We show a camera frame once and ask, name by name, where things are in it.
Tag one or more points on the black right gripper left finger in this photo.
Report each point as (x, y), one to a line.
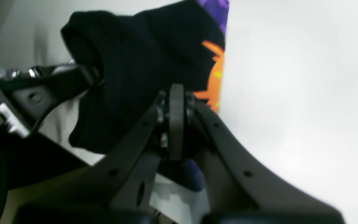
(117, 189)

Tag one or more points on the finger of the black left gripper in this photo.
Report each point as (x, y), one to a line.
(26, 98)

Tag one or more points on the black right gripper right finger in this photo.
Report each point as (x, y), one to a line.
(240, 189)

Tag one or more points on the black T-shirt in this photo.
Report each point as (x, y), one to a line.
(137, 57)

